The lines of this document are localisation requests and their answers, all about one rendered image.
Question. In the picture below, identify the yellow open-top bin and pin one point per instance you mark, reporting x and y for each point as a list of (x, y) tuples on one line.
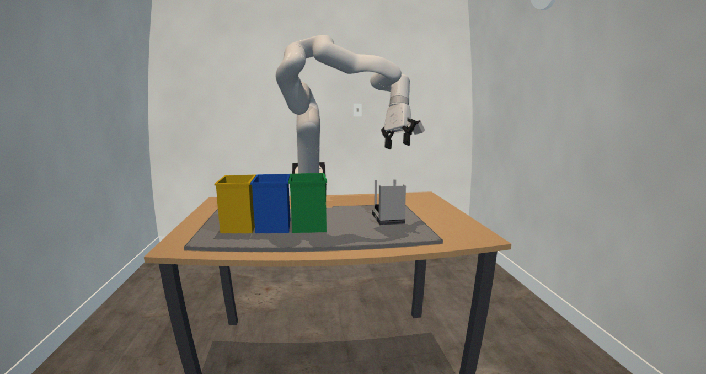
[(235, 204)]

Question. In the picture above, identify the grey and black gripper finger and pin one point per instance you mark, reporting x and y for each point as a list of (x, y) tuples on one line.
[(388, 141), (408, 131)]

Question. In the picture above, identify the green bin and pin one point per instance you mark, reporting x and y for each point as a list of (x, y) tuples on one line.
[(308, 202)]

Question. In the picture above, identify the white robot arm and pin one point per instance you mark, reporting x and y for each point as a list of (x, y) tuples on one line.
[(387, 77)]

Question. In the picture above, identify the blue open-top bin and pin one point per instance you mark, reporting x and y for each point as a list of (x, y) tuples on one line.
[(271, 202)]

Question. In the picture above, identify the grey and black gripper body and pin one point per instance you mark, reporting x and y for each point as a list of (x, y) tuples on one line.
[(396, 117)]

